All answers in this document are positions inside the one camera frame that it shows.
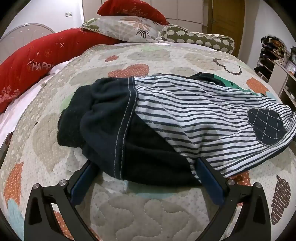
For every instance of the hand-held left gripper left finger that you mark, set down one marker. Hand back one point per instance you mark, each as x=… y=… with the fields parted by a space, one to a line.
x=81 y=185

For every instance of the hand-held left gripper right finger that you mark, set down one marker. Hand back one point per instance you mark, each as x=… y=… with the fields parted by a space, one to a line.
x=212 y=183

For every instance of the striped navy pants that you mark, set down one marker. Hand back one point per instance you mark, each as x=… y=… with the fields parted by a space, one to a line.
x=185 y=115

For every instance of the heart patterned quilt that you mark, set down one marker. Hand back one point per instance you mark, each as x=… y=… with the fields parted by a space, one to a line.
x=161 y=210

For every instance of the white bed sheet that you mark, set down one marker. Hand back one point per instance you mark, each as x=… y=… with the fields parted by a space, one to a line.
x=20 y=104

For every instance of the cluttered shelf unit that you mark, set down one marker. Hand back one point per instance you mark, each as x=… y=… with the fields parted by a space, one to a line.
x=275 y=60

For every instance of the green patterned bolster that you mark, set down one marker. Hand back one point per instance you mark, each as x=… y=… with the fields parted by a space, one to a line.
x=198 y=38

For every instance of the wooden door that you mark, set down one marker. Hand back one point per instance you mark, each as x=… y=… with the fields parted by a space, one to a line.
x=227 y=20

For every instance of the white round fan guard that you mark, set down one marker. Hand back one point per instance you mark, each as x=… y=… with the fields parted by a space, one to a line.
x=20 y=32

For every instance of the floral pillow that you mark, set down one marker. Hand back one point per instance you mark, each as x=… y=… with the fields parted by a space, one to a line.
x=124 y=26

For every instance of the red pillow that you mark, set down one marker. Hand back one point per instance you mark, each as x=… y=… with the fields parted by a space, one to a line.
x=138 y=10

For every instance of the white light switch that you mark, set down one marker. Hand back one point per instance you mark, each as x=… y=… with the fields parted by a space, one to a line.
x=68 y=14

